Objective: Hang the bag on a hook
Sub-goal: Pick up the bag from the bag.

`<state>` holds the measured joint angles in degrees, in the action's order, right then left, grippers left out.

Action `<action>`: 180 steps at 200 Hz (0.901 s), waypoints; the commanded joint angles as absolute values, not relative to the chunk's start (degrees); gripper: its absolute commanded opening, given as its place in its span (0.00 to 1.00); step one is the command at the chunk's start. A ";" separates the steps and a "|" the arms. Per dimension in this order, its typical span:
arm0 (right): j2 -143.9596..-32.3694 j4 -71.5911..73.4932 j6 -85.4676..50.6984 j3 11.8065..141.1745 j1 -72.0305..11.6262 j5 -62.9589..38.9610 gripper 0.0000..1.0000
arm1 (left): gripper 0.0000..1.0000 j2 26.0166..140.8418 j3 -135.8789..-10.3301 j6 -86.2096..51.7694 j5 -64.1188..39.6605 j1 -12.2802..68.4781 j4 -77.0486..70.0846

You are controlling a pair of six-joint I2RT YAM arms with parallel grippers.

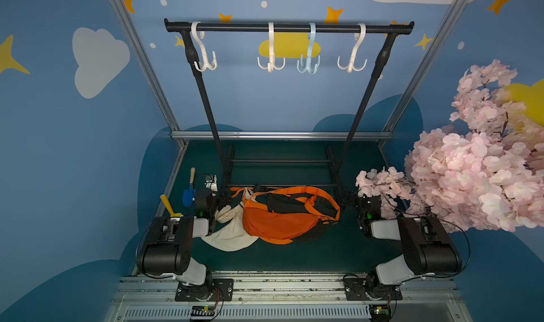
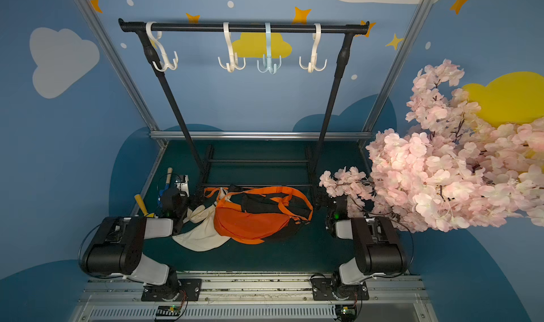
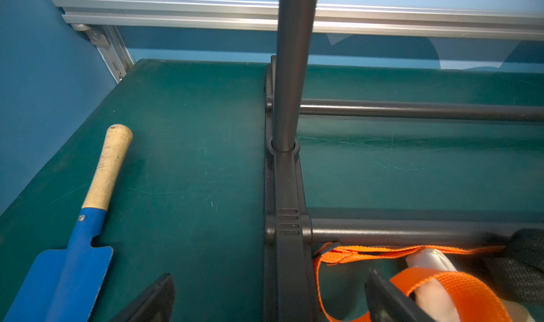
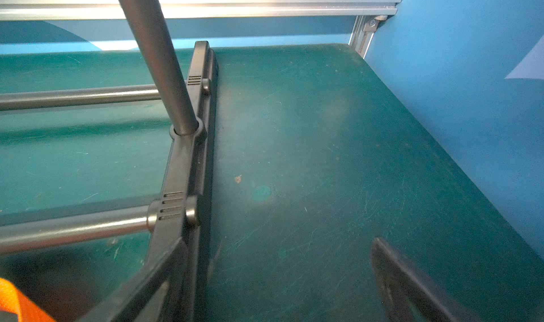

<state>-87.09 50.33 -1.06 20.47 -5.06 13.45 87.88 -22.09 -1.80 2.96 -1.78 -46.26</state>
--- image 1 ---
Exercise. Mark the black sling bag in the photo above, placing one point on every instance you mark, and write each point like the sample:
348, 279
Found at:
284, 203

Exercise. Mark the red-orange sling bag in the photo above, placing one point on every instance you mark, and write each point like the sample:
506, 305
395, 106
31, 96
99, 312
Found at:
272, 224

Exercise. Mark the cream crescent bag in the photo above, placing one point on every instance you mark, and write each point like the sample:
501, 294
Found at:
232, 236

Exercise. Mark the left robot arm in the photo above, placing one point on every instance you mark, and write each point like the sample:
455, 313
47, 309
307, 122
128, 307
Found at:
166, 250

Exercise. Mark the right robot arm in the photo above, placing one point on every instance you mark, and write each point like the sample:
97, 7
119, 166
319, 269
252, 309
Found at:
426, 246

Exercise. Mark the light blue hook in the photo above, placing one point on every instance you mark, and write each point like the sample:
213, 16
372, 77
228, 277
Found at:
305, 62

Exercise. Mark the white hook far right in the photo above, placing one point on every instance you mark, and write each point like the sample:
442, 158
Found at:
359, 38

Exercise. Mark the black clothes rack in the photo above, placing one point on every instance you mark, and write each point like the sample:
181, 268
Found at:
228, 160

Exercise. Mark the blue toy trowel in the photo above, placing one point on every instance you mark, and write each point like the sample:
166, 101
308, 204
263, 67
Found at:
189, 194

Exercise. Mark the yellow toy shovel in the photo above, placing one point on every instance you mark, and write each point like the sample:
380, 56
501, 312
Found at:
167, 205

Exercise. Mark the left controller board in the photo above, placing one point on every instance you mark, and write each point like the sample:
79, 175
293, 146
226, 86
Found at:
205, 313

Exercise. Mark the controller board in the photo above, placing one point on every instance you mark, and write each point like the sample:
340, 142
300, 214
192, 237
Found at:
380, 313
205, 313

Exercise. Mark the right controller board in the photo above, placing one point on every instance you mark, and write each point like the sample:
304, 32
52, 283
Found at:
380, 313

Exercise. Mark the pink blossom tree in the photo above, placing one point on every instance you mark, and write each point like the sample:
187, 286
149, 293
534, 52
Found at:
490, 178

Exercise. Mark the aluminium frame rail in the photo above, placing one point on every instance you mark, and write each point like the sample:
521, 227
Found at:
282, 136

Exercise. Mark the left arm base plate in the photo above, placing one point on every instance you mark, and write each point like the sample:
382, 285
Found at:
213, 290

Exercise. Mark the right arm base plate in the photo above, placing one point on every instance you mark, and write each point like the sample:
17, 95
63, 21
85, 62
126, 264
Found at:
357, 289

